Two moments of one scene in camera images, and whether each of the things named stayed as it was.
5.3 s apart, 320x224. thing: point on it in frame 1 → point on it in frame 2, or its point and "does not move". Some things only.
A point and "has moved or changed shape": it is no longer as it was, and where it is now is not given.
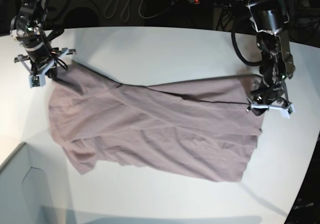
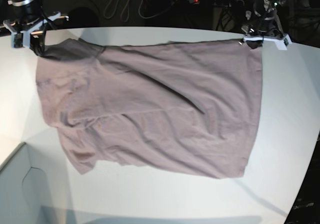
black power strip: x=216 y=1 does not move
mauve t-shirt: x=204 y=127 has moved or changed shape
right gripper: x=260 y=105 → x=266 y=29
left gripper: x=49 y=68 → x=24 y=32
